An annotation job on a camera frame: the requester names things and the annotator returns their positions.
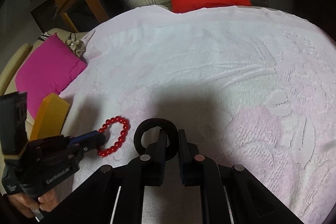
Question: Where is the red bead bracelet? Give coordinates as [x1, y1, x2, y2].
[97, 115, 131, 158]

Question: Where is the black bangle bracelet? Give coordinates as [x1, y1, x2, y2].
[133, 118, 180, 162]

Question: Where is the person's left hand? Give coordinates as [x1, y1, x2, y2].
[8, 189, 59, 218]

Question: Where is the orange cardboard box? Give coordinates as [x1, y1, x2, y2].
[29, 93, 70, 141]

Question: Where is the magenta pillow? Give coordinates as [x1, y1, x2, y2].
[15, 34, 87, 118]

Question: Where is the small beige cloth pouch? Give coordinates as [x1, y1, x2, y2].
[65, 32, 94, 57]

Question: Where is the white pink lace bedspread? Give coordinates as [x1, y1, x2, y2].
[61, 6, 335, 223]

